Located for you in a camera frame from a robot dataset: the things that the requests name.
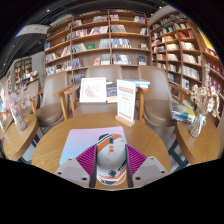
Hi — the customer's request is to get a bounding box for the white orange patterned computer mouse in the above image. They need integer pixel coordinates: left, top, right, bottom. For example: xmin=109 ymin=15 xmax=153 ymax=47
xmin=95 ymin=133 xmax=129 ymax=186

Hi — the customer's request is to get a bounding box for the white red sign, wooden base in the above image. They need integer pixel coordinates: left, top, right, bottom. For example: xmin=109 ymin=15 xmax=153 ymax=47
xmin=114 ymin=79 xmax=137 ymax=128

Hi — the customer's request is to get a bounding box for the brown armchair with wooden arms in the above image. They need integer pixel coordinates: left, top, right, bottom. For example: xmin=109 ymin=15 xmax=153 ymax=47
xmin=138 ymin=65 xmax=189 ymax=128
xmin=29 ymin=70 xmax=73 ymax=128
xmin=53 ymin=64 xmax=151 ymax=121

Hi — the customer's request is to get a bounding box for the stack of colourful books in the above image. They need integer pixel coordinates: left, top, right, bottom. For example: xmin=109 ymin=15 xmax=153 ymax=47
xmin=169 ymin=101 xmax=197 ymax=124

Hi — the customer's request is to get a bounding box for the stack of blue books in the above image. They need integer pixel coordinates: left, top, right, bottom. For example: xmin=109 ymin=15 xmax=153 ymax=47
xmin=123 ymin=78 xmax=151 ymax=90

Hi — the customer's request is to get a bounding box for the dark standing book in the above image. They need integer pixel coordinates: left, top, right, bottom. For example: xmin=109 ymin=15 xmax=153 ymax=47
xmin=105 ymin=82 xmax=119 ymax=104

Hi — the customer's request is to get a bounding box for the white ceiling air vent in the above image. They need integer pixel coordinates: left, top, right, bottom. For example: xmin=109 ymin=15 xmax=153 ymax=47
xmin=14 ymin=23 xmax=51 ymax=38

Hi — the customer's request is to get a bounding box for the white framed picture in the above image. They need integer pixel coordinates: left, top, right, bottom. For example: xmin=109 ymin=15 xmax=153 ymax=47
xmin=78 ymin=77 xmax=108 ymax=104

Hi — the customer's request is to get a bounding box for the blue pink gradient mouse pad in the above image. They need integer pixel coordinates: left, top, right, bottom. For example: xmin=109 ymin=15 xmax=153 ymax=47
xmin=59 ymin=126 xmax=128 ymax=166

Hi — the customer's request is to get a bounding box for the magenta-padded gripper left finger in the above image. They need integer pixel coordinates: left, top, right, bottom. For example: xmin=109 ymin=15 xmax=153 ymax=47
xmin=54 ymin=144 xmax=98 ymax=189

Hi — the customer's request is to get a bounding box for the small distant bookshelf unit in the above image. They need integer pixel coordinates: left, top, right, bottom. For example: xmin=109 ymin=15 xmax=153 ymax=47
xmin=13 ymin=56 xmax=34 ymax=83

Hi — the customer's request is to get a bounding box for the curved wooden bookshelf unit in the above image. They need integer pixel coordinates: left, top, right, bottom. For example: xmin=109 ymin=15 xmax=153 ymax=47
xmin=148 ymin=11 xmax=224 ymax=111

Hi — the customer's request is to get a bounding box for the round wooden side table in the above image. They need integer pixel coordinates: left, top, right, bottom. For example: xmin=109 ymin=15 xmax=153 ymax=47
xmin=2 ymin=113 xmax=41 ymax=163
xmin=168 ymin=116 xmax=224 ymax=166

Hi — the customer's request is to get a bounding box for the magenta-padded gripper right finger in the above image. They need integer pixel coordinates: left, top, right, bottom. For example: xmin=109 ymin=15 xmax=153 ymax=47
xmin=125 ymin=143 xmax=169 ymax=188

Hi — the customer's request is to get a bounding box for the glass vase with dried flowers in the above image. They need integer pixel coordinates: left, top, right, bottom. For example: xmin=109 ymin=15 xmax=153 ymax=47
xmin=188 ymin=63 xmax=222 ymax=139
xmin=3 ymin=81 xmax=36 ymax=132

